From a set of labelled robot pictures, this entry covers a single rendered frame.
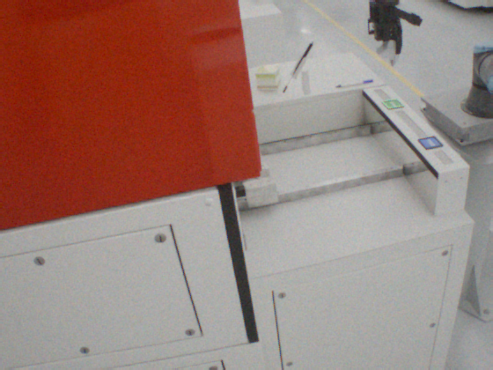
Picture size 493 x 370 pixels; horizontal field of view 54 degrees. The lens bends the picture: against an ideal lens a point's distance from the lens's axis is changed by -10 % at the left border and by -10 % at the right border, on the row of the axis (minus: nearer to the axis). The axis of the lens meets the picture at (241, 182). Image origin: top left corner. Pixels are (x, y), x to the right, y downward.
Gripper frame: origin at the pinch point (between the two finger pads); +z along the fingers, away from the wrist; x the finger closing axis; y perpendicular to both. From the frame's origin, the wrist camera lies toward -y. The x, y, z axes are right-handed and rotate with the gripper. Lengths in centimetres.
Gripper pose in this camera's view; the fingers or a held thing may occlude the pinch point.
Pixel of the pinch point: (394, 62)
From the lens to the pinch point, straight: 161.2
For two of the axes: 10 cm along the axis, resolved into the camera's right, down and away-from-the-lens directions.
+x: 1.6, 5.3, -8.3
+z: 1.3, 8.3, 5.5
